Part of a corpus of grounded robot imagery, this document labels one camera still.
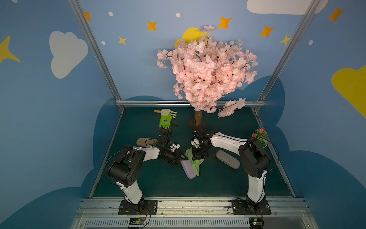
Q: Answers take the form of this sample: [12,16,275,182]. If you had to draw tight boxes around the purple eyeglass case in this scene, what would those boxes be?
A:
[180,160,196,179]

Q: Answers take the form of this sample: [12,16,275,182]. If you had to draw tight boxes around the green grey microfiber cloth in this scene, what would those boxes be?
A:
[185,148,204,177]

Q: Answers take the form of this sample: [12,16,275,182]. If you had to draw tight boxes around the tan eyeglass case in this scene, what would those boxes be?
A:
[136,137,158,147]

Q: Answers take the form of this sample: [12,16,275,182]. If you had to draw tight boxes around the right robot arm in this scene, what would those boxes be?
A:
[191,131,270,204]

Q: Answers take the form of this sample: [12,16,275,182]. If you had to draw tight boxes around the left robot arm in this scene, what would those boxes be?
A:
[107,135,189,207]

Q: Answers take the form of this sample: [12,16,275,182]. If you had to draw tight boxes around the grey eyeglass case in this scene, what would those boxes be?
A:
[215,150,240,169]

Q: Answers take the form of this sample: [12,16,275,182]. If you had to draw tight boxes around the green black work glove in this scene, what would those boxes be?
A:
[159,108,178,134]

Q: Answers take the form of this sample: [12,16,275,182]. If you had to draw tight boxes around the small pink flower pot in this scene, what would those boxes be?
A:
[252,127,268,148]

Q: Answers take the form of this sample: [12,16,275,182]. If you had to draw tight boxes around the left controller board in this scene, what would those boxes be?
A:
[128,218,146,227]

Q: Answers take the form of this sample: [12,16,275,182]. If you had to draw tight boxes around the controller board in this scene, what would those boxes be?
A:
[128,218,146,227]
[249,218,264,229]

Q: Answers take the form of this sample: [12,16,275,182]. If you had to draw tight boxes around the pink cherry blossom tree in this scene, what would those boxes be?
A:
[157,25,257,126]

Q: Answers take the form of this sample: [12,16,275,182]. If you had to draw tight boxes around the right controller board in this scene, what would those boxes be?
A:
[249,218,264,229]

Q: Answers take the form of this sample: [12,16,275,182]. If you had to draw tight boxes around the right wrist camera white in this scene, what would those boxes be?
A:
[191,139,200,148]

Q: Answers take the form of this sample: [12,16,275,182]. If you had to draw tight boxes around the brown tree base plate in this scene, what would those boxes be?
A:
[188,119,208,134]

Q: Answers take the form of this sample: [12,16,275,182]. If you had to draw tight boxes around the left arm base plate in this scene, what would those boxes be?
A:
[118,199,158,215]

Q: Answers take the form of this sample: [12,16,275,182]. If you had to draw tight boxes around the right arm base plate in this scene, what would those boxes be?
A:
[231,198,272,216]

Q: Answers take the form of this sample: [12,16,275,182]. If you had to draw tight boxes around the back aluminium frame bar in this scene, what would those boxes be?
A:
[116,100,266,107]

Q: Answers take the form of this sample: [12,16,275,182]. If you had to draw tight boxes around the left aluminium frame post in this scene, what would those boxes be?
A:
[68,0,125,113]

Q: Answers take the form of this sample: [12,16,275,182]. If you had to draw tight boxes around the aluminium frame post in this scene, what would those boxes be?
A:
[68,0,125,113]
[254,0,321,114]

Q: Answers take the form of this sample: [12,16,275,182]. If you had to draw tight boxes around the right aluminium frame post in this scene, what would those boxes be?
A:
[254,0,321,114]

